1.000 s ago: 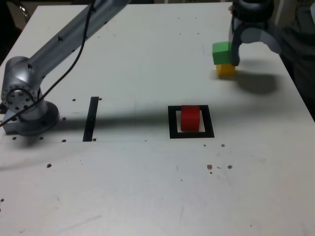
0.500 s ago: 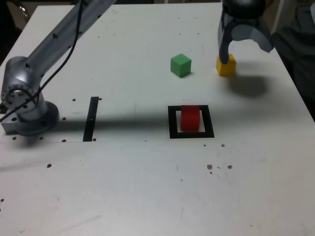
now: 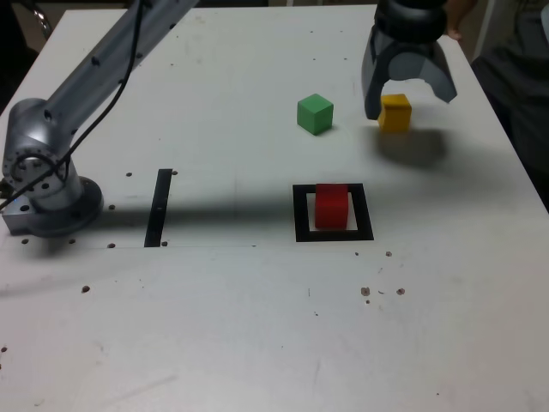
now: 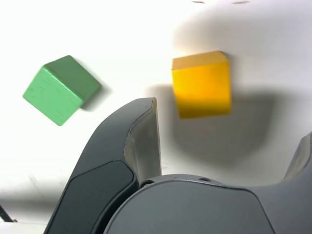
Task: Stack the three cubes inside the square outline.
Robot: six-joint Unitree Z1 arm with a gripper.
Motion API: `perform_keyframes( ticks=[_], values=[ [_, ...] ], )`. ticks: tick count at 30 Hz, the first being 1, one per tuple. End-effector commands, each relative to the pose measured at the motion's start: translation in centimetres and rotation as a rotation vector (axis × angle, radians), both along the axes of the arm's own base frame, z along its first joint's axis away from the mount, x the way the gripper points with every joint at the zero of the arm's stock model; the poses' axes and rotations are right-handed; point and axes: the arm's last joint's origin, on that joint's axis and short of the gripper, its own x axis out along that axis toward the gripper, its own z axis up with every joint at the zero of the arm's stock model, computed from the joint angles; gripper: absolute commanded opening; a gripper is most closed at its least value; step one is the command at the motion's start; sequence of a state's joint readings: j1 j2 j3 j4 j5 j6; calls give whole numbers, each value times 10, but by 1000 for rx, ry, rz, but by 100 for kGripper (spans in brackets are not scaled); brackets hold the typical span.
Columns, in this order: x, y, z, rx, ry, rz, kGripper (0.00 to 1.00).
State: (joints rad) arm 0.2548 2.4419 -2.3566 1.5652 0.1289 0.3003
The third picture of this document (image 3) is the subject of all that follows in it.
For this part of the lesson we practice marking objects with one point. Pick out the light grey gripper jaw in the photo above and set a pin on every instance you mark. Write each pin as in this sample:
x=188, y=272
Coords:
x=437, y=77

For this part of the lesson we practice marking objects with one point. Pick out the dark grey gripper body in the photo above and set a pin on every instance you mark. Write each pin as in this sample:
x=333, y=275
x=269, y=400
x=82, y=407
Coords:
x=412, y=48

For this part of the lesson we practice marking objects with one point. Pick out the metal chair frame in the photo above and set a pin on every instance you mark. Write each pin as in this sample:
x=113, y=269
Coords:
x=43, y=19

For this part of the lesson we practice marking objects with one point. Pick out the yellow cube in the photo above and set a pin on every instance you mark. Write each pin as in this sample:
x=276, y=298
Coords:
x=396, y=116

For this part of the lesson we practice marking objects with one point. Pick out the green cube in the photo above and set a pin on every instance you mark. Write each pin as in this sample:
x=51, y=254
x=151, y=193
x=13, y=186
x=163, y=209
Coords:
x=315, y=113

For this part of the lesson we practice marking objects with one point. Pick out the person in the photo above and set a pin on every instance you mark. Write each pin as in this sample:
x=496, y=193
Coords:
x=523, y=86

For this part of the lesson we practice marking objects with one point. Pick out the black tape square outline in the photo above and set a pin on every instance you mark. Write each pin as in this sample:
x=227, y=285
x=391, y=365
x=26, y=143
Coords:
x=300, y=214

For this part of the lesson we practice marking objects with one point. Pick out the red cube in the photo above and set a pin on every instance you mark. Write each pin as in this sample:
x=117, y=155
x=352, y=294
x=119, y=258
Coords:
x=331, y=208

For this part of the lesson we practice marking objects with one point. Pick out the person's hand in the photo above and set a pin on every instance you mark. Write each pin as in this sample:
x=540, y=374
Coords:
x=459, y=17

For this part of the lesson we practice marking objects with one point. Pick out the black tape strip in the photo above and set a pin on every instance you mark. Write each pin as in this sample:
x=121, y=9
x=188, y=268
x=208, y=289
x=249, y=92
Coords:
x=156, y=214

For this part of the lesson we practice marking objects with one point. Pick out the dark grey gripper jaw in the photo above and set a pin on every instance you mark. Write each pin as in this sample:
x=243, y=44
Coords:
x=371, y=81

